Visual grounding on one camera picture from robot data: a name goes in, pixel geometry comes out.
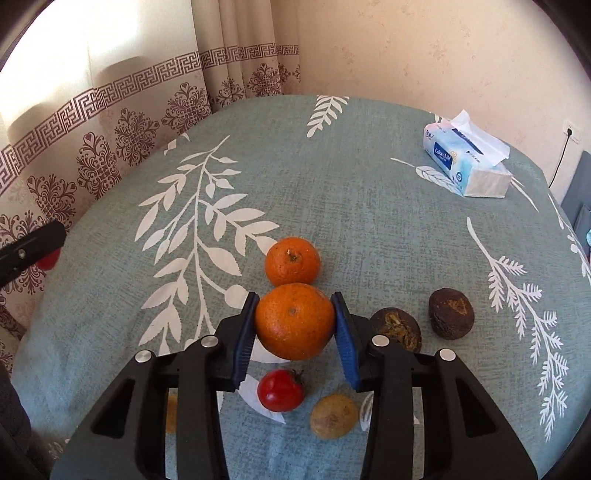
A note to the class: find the teal leaf-pattern bedsheet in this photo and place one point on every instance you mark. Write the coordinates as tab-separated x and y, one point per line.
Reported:
391	231

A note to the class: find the yellowish kiwi fruit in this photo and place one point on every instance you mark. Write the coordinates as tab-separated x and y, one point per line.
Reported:
333	416

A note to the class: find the grey cushion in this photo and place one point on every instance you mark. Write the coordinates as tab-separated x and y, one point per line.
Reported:
576	203

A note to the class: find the beige patterned curtain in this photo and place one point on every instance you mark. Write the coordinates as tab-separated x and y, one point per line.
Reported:
111	125

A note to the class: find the small orange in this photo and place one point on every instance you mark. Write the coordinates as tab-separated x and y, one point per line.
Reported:
292	260

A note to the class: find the blue tissue pack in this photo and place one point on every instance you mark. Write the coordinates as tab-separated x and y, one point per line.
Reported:
472	159

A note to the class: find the white wall socket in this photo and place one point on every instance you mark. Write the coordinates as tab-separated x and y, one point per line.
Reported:
572	131

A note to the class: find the large orange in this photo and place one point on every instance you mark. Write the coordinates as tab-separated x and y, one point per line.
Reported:
295	321

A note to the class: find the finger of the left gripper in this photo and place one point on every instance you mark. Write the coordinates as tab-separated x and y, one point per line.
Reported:
18	256

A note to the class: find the dark cracked passion fruit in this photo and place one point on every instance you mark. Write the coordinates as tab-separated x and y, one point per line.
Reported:
400	326

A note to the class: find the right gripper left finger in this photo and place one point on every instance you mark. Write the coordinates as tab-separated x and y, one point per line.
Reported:
123	435

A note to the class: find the dark brown passion fruit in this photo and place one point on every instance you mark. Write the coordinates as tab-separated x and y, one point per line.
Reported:
451	313

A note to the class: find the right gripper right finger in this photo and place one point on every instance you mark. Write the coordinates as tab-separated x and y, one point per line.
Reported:
466	436

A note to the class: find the red tomato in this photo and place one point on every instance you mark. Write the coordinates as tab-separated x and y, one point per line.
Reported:
281	390
49	261

